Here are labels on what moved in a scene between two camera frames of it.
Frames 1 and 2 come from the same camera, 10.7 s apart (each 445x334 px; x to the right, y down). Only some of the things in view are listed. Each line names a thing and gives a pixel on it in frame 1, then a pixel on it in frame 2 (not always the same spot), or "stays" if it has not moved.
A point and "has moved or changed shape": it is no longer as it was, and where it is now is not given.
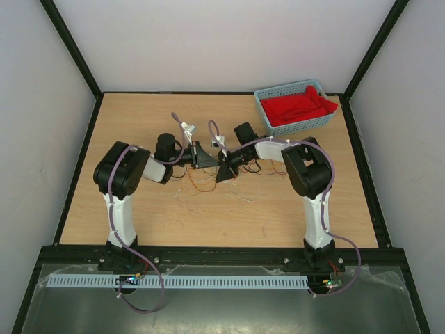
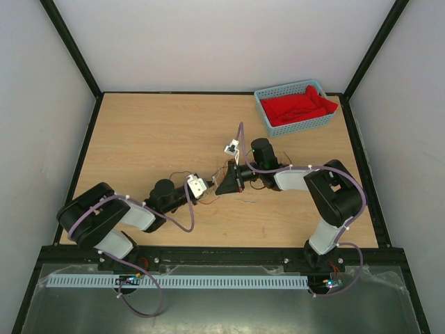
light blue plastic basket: (293, 89) stays
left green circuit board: (127, 277) stays
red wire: (274, 170) has moved or changed shape
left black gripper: (201, 158) → (209, 184)
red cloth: (283, 110) stays
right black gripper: (224, 171) → (231, 183)
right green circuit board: (331, 282) stays
